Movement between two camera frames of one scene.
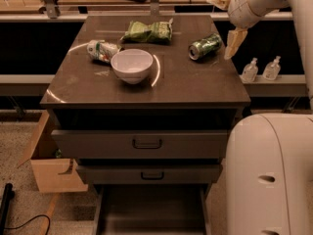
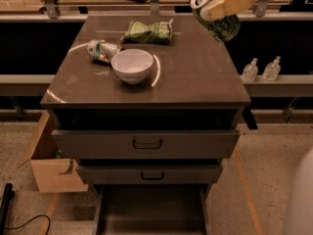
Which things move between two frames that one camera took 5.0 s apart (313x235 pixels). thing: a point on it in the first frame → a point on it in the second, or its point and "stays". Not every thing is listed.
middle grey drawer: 151,173 stays
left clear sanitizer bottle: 250,71 stays
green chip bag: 158,32 stays
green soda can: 205,47 → 223,29
